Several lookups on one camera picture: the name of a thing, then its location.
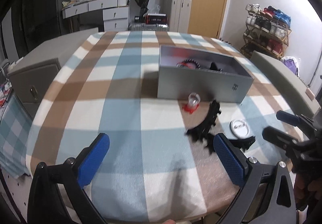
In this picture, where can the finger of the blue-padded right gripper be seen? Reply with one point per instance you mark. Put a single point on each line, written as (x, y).
(284, 138)
(296, 119)

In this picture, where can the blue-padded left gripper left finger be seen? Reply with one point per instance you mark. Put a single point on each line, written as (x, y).
(80, 174)

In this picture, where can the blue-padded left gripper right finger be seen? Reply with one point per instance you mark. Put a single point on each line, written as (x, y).
(246, 173)

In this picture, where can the red round pin badge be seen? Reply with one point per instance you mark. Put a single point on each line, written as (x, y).
(175, 52)

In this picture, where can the person's right hand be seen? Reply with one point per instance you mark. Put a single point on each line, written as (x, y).
(304, 188)

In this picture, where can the grey bed footboard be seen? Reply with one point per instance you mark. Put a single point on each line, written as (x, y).
(297, 95)

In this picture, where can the black lace headband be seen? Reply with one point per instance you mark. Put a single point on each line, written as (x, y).
(201, 132)

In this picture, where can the purple bag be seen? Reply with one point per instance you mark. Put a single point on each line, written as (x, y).
(292, 63)

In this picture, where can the plaid bed blanket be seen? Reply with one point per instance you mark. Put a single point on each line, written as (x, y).
(152, 171)

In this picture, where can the grey cardboard box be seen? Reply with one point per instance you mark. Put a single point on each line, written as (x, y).
(178, 78)

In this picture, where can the wooden shoe rack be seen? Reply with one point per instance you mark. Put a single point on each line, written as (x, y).
(267, 31)

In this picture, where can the grey nightstand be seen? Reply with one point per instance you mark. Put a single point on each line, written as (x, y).
(30, 81)

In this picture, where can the black hair claw clip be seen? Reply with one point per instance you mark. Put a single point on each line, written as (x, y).
(214, 67)

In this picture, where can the silver aluminium suitcase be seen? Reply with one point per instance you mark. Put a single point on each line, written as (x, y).
(148, 27)

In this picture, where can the black wardrobe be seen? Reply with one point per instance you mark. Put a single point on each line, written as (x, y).
(35, 21)

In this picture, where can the white drawer desk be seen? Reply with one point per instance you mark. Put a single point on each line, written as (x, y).
(114, 13)

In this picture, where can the black red shoebox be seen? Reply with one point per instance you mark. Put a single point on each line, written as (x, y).
(156, 19)

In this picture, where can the beige upright suitcase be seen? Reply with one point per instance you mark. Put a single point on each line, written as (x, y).
(178, 13)

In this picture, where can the clear red ring toy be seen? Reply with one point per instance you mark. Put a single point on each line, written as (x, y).
(193, 103)

